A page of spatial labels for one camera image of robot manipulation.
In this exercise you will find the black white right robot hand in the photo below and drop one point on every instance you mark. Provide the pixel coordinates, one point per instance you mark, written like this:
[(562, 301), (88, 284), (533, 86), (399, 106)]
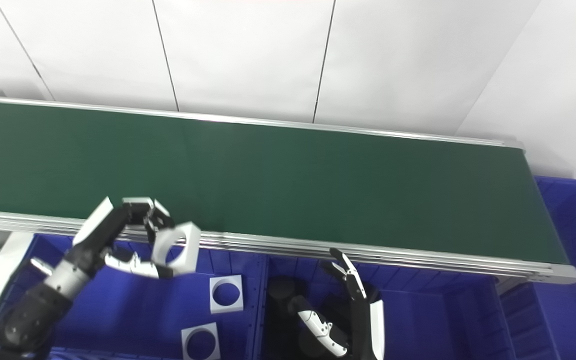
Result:
[(365, 330)]

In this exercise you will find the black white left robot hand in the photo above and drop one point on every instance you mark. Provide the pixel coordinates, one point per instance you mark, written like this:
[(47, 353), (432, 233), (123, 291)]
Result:
[(98, 235)]

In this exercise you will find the white square part round hole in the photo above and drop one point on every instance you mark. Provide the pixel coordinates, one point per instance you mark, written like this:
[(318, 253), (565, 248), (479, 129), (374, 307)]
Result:
[(215, 307), (188, 352), (190, 245)]

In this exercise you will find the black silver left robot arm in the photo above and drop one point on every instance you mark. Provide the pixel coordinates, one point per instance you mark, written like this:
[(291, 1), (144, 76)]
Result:
[(33, 310)]

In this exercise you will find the black cylinder part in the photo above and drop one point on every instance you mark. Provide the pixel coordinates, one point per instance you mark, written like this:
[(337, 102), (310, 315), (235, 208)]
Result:
[(372, 292), (280, 290)]

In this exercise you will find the blue plastic bin black parts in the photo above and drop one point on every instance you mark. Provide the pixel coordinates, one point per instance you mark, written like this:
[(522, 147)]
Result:
[(433, 325)]

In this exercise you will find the blue plastic bin white parts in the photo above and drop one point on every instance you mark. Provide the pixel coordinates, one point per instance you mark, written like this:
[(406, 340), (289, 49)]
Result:
[(128, 315)]

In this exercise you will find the empty blue plastic bin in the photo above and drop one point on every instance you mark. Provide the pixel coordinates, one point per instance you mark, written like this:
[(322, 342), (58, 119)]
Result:
[(573, 235)]

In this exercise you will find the green conveyor belt aluminium frame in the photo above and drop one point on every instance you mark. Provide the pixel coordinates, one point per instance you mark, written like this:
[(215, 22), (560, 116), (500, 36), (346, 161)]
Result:
[(268, 170)]

